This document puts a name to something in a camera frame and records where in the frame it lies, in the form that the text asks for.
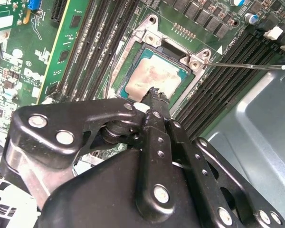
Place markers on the metal socket cover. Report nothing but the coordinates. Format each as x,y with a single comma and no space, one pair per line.
141,107

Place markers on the CPU with silver top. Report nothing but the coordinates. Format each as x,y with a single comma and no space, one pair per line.
154,73

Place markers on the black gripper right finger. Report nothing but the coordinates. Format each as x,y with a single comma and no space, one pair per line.
240,184

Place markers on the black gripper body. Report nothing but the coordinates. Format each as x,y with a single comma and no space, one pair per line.
97,202

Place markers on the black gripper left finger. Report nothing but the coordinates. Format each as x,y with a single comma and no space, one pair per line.
90,111

